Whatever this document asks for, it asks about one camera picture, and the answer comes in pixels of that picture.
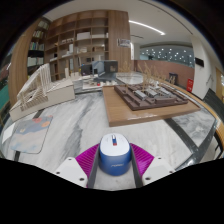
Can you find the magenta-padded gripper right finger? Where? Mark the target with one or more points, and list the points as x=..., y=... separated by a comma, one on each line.
x=143, y=161

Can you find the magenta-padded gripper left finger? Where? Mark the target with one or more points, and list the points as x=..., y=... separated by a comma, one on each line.
x=86, y=161

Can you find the blue and white computer mouse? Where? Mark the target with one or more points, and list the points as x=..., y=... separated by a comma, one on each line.
x=115, y=153

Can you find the brown building model on board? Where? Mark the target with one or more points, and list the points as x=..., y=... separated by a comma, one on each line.
x=133, y=111

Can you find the white stepped architectural model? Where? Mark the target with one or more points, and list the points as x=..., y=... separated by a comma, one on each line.
x=50, y=96

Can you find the round pale site model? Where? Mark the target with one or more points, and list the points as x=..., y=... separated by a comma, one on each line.
x=130, y=78

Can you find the grey house model on base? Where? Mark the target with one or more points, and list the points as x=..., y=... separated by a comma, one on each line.
x=105, y=68

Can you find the group of small ceiling lights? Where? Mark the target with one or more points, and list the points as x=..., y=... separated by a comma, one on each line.
x=166, y=53

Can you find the bookshelf with colourful books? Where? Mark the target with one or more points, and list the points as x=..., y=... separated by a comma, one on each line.
x=3, y=86

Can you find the dark bookshelf with white books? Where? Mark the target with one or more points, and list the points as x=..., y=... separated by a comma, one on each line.
x=35, y=50

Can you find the wooden open shelf unit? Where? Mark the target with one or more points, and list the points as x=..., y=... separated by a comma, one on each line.
x=83, y=36

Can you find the long ceiling light strip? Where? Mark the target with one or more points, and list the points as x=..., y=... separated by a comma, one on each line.
x=147, y=27

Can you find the red wall sign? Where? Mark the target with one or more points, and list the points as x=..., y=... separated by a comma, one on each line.
x=190, y=85

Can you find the black wall display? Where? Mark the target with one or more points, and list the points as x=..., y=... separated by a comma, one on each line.
x=199, y=61

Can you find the framed wall poster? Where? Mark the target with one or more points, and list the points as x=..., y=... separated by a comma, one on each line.
x=124, y=42

